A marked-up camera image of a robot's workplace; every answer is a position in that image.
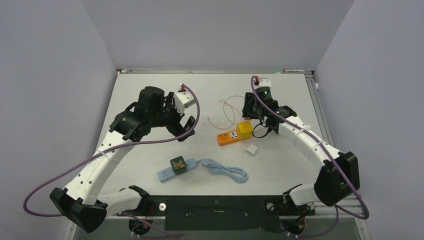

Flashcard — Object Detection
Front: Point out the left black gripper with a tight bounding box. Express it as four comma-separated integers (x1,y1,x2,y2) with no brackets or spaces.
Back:
149,93,195,141

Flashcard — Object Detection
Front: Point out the yellow cube adapter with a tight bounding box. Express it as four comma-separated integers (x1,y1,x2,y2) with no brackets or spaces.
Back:
236,120,253,140

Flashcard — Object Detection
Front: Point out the orange power strip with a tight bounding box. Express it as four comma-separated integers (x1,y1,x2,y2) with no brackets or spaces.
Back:
216,130,240,146

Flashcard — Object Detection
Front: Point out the dark green cube adapter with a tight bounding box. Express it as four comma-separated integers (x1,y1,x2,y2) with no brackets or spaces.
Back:
169,156,188,176

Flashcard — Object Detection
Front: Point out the light blue power strip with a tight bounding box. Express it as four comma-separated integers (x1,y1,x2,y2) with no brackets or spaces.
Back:
157,158,198,183

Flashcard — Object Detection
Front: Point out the light blue cable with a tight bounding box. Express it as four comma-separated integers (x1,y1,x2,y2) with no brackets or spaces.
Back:
201,158,250,185

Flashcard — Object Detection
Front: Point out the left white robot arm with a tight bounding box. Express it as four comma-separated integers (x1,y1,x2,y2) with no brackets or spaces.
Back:
49,84,199,233

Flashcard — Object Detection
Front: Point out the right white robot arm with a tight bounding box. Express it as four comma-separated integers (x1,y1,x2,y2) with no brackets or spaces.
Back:
242,86,360,214

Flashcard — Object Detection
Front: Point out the white plug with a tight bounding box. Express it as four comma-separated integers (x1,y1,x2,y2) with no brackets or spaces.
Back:
245,144,259,157

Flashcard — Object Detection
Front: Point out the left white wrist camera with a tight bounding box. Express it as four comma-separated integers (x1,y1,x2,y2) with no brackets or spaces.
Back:
173,83,196,116

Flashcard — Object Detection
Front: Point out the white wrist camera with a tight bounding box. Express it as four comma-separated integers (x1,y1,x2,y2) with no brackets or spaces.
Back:
254,76,272,88
173,83,196,116

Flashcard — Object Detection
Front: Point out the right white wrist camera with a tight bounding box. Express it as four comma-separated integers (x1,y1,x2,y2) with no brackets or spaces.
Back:
254,76,272,88

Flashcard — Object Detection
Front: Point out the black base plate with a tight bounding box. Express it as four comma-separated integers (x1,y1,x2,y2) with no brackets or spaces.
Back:
126,195,315,231

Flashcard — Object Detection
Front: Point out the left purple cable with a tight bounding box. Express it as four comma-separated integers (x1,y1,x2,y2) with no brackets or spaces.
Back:
22,84,202,239

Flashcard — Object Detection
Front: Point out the purple cable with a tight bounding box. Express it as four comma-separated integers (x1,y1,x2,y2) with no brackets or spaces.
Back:
250,75,371,239
22,84,202,239

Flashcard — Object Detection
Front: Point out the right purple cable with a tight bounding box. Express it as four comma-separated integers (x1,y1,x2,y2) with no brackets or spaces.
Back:
250,75,371,239

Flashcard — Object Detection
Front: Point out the aluminium frame rail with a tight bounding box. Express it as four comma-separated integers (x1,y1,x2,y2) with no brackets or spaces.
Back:
67,68,368,240

